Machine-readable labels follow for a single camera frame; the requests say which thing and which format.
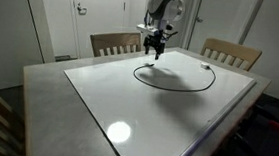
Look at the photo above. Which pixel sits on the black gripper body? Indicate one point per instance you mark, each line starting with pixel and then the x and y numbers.
pixel 155 41

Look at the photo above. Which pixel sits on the white door with round knob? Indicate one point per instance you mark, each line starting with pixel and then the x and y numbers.
pixel 220 24

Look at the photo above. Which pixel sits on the white charger power adapter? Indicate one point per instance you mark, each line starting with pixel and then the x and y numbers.
pixel 204 65

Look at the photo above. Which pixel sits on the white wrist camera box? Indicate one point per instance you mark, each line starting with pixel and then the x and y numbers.
pixel 147 29

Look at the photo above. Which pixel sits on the white whiteboard sheet with rail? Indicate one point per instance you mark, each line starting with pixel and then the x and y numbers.
pixel 162 123

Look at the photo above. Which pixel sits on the round metal door knob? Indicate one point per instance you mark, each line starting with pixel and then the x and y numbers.
pixel 199 19

